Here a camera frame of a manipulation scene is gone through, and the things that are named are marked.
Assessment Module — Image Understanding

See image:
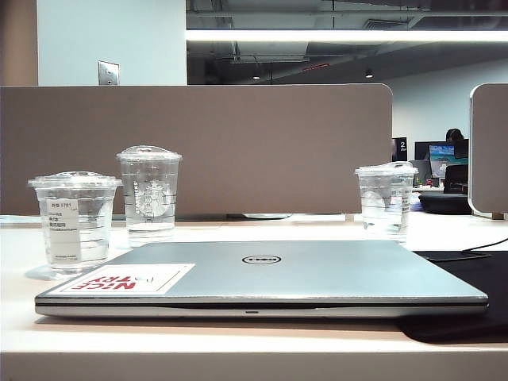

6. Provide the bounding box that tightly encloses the brown divider with white edge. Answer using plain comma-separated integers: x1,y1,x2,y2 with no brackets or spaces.
468,82,508,221

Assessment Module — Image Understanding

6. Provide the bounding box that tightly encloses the black mouse pad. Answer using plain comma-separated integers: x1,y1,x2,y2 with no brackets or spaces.
396,249,508,343

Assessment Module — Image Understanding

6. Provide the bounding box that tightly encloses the monitor with blue screen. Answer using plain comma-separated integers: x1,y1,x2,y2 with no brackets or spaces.
428,144,456,179

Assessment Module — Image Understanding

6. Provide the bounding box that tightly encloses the clear cup with tilted lid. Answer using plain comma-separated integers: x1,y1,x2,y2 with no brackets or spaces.
354,160,419,244

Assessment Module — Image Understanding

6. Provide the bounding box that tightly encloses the metal wall switch plate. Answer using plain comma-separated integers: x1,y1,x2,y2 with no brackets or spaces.
98,60,121,86

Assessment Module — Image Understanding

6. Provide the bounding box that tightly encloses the black office chair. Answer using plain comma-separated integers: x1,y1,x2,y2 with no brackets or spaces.
443,164,469,194

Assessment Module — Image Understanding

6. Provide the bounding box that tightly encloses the tall clear Starbucks cup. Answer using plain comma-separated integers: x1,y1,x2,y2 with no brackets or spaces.
115,144,183,249

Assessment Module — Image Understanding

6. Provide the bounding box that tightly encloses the wide brown desk divider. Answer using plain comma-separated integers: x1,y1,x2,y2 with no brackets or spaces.
0,83,394,217

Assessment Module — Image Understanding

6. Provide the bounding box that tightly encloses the black cable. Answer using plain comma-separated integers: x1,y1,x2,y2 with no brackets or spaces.
428,237,508,263

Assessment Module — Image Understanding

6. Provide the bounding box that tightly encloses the silver Dell laptop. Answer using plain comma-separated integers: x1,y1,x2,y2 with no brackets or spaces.
34,240,489,319

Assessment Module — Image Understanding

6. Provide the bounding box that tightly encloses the black sign with number two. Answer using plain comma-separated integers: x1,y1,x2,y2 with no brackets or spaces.
391,137,409,163

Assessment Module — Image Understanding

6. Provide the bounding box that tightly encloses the short clear cup white label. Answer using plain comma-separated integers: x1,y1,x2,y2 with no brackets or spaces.
27,171,123,279

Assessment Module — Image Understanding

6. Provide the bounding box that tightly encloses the black round cushion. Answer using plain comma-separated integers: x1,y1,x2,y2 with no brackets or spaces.
418,192,473,216

